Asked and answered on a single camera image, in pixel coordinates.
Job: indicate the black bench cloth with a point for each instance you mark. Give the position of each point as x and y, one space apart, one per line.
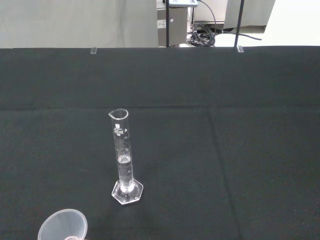
225 150

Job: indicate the black stand pole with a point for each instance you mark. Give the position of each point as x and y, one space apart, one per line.
239 22
168 30

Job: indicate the grey cabinet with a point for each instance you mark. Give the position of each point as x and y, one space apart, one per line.
176 30

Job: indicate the clear plastic clip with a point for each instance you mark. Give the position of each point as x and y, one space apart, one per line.
240 49
93 50

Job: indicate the clear plastic funnel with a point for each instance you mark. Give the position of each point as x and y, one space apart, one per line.
62 225

